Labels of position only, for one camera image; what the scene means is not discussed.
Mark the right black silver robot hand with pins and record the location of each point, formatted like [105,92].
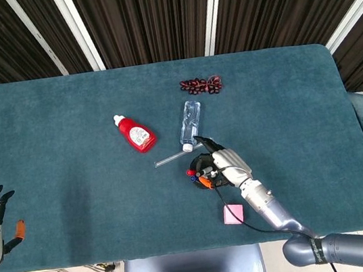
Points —
[232,166]

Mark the black pen cup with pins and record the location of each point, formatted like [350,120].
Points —
[193,166]

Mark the red cap marker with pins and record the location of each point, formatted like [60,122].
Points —
[190,173]

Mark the pale pink cube block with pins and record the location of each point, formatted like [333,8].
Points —
[231,219]

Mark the clear plastic water bottle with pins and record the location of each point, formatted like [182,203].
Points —
[191,124]

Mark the clear glass rod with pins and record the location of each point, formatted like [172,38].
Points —
[171,159]

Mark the bunch of red grapes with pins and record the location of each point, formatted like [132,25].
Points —
[201,85]

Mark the teal table cloth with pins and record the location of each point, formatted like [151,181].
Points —
[74,193]

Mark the red squeeze bottle white cap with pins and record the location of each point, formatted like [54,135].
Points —
[137,135]

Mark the thin white frame post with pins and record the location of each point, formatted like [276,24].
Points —
[36,34]

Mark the wide white frame post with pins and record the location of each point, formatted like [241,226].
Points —
[78,28]

